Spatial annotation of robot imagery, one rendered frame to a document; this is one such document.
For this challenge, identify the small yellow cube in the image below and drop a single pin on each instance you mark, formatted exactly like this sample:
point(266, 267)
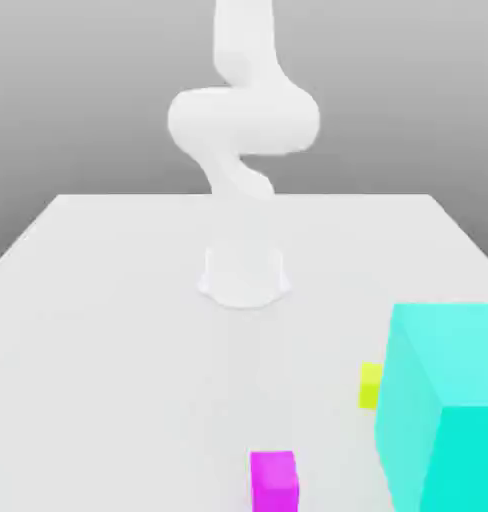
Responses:
point(370, 386)

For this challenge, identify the small magenta cube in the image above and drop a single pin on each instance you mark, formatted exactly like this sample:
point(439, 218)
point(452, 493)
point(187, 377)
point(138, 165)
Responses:
point(274, 480)

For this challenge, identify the large cyan box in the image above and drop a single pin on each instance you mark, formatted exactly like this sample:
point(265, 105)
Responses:
point(448, 400)

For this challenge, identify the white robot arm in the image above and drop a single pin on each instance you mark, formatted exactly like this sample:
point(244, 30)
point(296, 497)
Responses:
point(244, 120)

